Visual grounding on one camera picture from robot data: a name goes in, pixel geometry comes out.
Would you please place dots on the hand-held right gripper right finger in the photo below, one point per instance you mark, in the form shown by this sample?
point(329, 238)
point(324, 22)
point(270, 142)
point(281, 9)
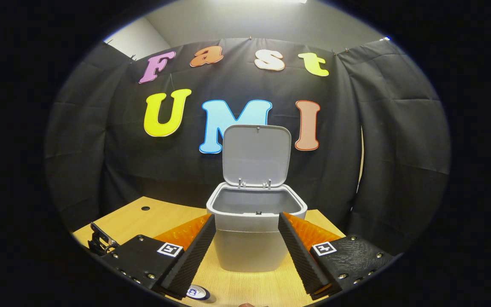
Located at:
point(301, 260)

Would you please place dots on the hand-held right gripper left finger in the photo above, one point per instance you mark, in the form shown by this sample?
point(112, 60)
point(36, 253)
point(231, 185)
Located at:
point(194, 256)

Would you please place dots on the blue pop can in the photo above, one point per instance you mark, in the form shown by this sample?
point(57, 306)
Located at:
point(197, 292)

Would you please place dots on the white desktop garbage bin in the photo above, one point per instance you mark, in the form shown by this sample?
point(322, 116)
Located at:
point(256, 157)

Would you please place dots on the wooden desktop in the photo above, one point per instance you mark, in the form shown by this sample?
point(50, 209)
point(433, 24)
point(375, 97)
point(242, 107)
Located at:
point(143, 226)

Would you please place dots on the black backdrop cloth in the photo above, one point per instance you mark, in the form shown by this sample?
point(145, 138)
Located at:
point(399, 149)

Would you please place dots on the long ceiling light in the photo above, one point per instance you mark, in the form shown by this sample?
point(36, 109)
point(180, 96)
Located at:
point(262, 1)

